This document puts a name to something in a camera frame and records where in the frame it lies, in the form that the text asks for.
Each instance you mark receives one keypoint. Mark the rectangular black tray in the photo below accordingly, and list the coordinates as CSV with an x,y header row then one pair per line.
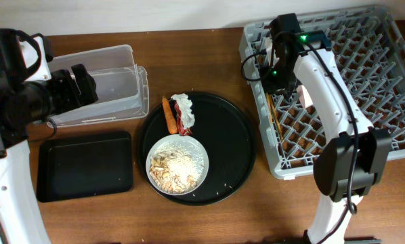
x,y
85,166

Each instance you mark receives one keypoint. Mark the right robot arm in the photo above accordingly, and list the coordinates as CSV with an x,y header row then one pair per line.
x,y
356,152

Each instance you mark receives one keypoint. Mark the grey plate with food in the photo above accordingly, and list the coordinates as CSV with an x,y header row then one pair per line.
x,y
177,165

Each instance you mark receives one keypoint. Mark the grey dishwasher rack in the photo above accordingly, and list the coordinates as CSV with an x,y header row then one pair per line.
x,y
370,55

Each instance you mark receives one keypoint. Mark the orange carrot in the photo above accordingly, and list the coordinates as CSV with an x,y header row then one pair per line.
x,y
170,119

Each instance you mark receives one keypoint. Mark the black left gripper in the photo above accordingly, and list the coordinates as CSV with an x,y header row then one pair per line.
x,y
64,78

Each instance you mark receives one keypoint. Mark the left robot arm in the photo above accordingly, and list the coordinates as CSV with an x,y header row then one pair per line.
x,y
30,92

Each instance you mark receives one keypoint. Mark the clear plastic bin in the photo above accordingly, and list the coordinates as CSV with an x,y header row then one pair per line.
x,y
121,86

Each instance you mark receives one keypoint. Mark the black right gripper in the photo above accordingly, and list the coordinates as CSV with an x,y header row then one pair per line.
x,y
271,85

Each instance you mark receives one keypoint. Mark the round black tray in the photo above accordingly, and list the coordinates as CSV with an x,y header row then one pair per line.
x,y
229,140

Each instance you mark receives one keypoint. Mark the wooden chopstick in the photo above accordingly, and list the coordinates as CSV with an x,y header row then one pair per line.
x,y
278,124
271,109

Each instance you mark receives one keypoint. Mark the white napkin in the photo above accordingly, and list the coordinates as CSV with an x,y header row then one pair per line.
x,y
185,107

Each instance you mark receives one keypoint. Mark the red snack wrapper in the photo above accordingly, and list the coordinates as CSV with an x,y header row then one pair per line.
x,y
180,125

